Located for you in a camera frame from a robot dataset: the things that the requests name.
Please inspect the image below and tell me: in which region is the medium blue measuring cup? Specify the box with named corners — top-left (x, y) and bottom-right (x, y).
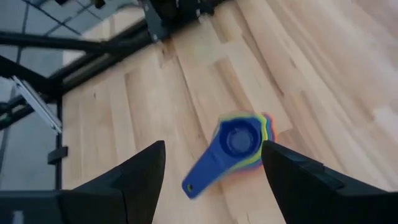
top-left (220, 111), bottom-right (275, 177)

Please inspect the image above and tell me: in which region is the red measuring cup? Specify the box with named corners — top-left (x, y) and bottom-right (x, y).
top-left (220, 112), bottom-right (272, 175)

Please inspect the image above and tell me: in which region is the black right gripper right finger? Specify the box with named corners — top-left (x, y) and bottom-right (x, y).
top-left (261, 140), bottom-right (398, 224)

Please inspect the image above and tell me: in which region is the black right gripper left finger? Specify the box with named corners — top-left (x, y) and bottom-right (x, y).
top-left (60, 140), bottom-right (167, 224)

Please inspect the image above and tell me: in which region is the yellow measuring cup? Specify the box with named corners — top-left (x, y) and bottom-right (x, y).
top-left (218, 113), bottom-right (268, 171)

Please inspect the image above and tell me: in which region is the dark navy measuring cup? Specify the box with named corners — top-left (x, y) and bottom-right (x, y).
top-left (181, 117), bottom-right (266, 200)

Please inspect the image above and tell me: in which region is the silver aluminium bracket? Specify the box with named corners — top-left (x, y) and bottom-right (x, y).
top-left (11, 75), bottom-right (63, 135)

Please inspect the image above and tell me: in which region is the green measuring cup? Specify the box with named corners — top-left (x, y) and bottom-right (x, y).
top-left (217, 113), bottom-right (266, 169)

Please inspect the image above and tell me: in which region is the light blue measuring cup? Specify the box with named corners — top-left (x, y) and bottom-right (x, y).
top-left (219, 113), bottom-right (271, 173)

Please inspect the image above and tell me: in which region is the black metal table frame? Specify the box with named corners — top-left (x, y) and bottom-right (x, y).
top-left (0, 0), bottom-right (224, 191)

